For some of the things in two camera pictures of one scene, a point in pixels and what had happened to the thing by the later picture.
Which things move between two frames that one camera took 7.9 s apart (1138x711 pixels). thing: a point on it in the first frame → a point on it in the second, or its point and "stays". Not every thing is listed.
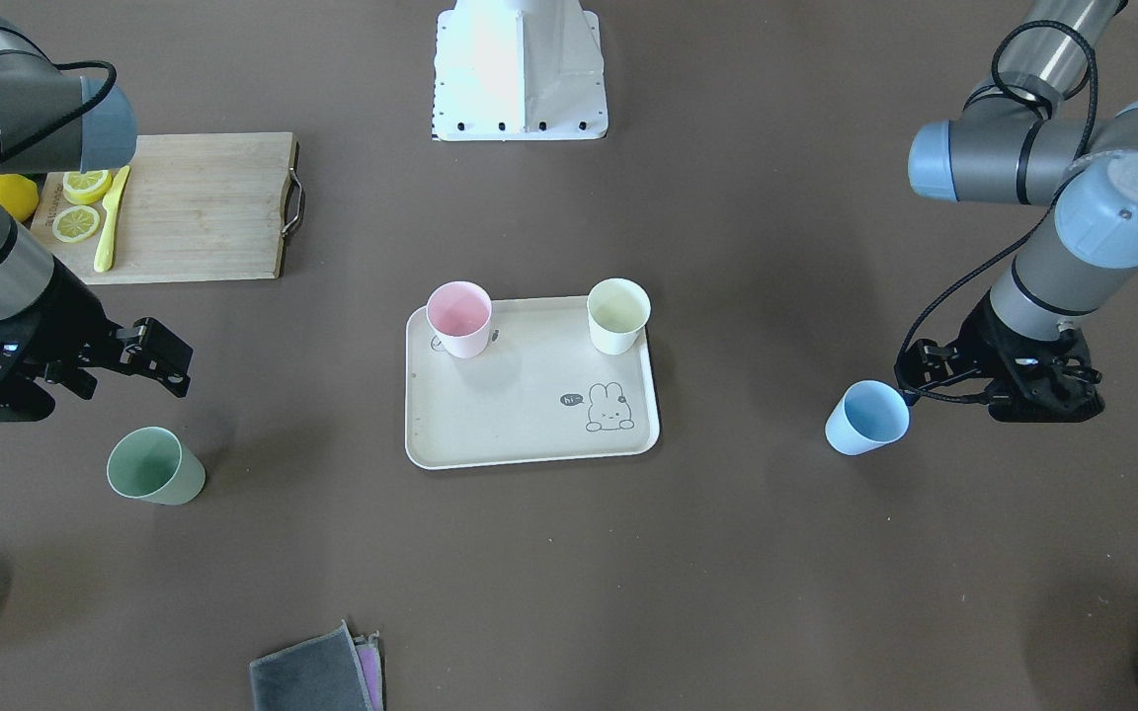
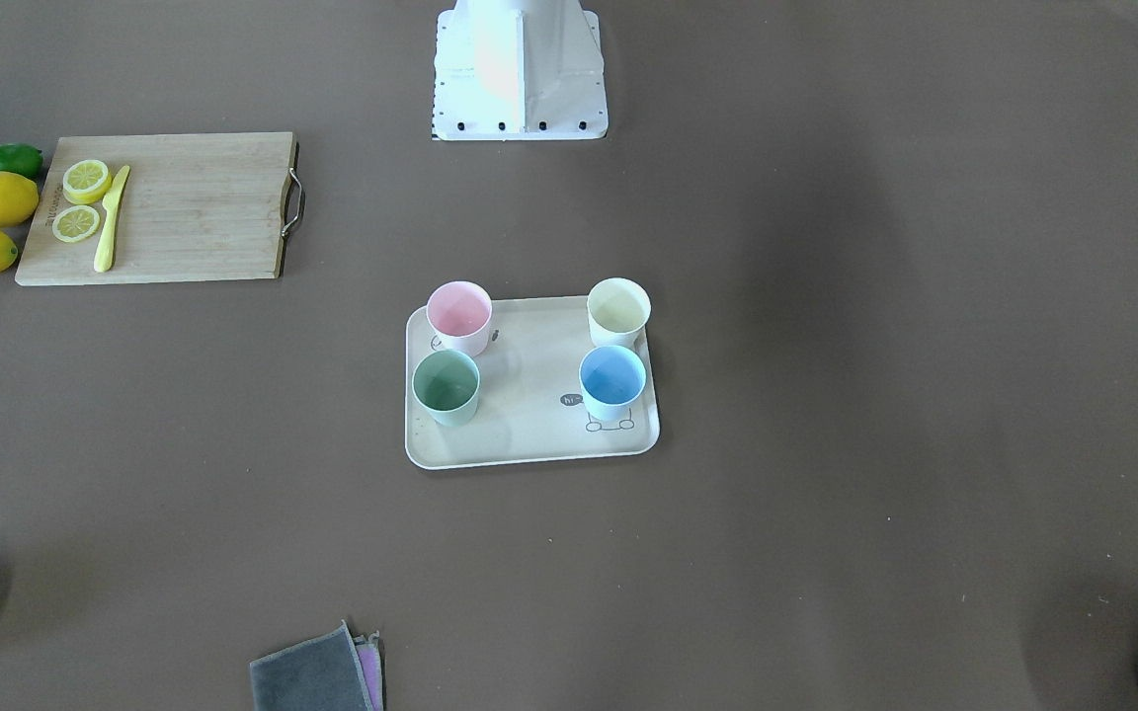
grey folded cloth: x=334 y=672 stays
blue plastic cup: x=868 y=417 → x=611 y=378
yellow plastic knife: x=105 y=254 stays
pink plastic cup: x=460 y=314 stays
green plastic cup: x=153 y=465 → x=446 y=383
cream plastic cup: x=617 y=309 stays
